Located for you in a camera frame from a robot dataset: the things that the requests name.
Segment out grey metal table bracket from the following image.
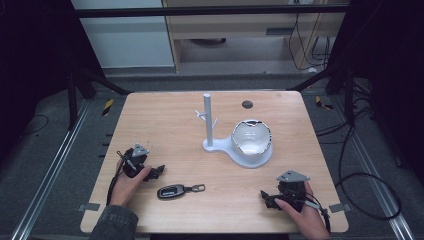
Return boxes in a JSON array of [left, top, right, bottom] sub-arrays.
[[328, 202, 353, 214], [76, 202, 101, 213]]

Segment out black car key fob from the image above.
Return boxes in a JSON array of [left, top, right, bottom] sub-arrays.
[[156, 183, 207, 201]]

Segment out thin black floor cable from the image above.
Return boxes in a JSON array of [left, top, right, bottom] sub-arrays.
[[19, 113, 50, 137]]

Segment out light wooden desk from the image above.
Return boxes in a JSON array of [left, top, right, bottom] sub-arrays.
[[161, 0, 347, 72]]

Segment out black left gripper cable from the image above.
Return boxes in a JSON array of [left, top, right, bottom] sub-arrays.
[[105, 150, 126, 206]]

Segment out black curtain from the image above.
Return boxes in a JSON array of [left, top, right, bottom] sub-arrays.
[[328, 0, 424, 186], [0, 0, 105, 163]]

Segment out yellow black striped tape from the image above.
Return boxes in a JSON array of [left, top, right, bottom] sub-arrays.
[[101, 98, 115, 117], [314, 95, 335, 111]]

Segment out black hanging cables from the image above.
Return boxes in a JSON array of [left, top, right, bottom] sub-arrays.
[[287, 12, 332, 72]]

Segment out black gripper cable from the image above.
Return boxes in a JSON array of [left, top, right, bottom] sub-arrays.
[[289, 188, 332, 234], [105, 150, 126, 206]]

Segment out black metal stand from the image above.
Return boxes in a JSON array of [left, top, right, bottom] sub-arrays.
[[65, 62, 132, 132], [288, 61, 357, 128]]

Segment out person's left hand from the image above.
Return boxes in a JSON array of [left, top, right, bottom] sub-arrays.
[[109, 159, 153, 208]]

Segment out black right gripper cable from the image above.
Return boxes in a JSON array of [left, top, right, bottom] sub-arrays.
[[289, 188, 332, 234]]

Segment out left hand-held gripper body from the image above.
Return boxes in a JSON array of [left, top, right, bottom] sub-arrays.
[[121, 143, 155, 179]]

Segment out white cabinet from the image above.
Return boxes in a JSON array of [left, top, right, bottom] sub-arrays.
[[70, 0, 176, 70]]

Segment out black horizontal frame bar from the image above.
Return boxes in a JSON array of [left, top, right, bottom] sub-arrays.
[[71, 3, 352, 19]]

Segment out aluminium floor rail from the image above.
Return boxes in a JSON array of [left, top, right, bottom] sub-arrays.
[[10, 99, 92, 240], [331, 95, 417, 240]]

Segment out grey key stand with pole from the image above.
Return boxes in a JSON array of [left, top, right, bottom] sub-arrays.
[[194, 92, 274, 169]]

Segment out white ceramic bowl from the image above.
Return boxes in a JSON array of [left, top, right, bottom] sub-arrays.
[[230, 118, 273, 157]]

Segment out person's right hand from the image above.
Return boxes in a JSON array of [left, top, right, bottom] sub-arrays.
[[274, 181, 332, 240]]

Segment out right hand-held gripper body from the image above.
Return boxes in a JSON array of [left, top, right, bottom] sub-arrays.
[[275, 169, 311, 214]]

